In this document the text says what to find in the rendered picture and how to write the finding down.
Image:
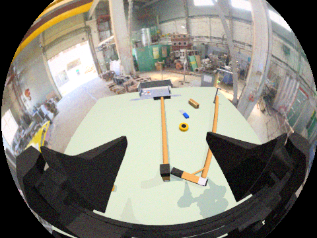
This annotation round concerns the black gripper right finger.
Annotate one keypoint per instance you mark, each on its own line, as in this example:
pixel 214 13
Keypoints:
pixel 242 162

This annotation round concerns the tan wooden block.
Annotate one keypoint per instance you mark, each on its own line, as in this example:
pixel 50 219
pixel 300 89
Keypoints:
pixel 193 103

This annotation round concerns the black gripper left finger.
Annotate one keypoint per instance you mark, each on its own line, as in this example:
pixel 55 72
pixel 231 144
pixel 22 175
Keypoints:
pixel 93 172

